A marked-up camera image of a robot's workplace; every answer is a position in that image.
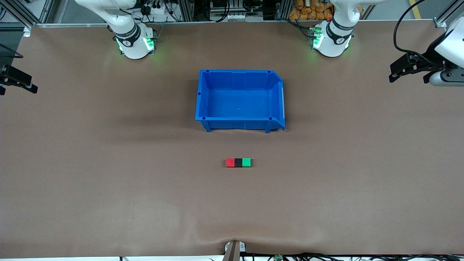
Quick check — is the white power strip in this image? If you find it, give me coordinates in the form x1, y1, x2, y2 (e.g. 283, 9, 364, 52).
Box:
143, 4, 171, 16

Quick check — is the pile of orange objects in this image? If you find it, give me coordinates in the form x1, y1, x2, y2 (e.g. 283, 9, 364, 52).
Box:
289, 0, 335, 21

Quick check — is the large table cover mat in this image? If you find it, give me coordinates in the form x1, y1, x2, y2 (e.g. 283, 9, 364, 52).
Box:
0, 20, 464, 258

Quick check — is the blue plastic storage bin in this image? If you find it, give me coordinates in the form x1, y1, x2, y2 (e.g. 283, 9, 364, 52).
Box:
195, 69, 286, 133

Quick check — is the aluminium frame post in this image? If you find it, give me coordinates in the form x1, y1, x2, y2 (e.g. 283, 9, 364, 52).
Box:
434, 0, 464, 28
0, 0, 47, 28

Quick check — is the aluminium table edge rail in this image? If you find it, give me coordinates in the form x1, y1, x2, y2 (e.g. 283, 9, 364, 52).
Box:
24, 20, 446, 37

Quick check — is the metal table clamp bracket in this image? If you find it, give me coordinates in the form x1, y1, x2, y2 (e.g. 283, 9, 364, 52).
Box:
224, 240, 247, 261

